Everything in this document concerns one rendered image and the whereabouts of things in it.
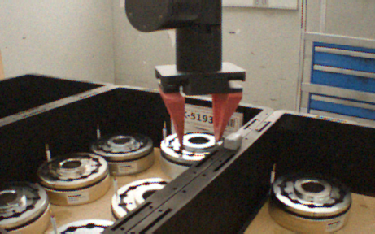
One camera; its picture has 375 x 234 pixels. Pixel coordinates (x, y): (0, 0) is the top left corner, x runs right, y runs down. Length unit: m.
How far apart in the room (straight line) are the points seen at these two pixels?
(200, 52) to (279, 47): 2.82
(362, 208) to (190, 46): 0.30
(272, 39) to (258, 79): 0.41
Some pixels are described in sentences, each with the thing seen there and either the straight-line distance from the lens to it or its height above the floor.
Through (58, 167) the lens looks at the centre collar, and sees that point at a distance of 0.48.
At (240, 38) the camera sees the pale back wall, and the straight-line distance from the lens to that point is 3.35.
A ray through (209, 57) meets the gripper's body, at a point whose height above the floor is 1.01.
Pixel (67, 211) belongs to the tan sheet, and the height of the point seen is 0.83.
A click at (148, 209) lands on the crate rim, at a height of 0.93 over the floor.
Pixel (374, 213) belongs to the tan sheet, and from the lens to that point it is 0.48.
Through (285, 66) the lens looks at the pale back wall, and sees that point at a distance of 3.21.
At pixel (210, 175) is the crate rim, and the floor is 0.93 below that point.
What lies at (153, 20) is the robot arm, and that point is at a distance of 0.34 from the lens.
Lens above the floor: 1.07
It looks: 18 degrees down
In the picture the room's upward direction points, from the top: straight up
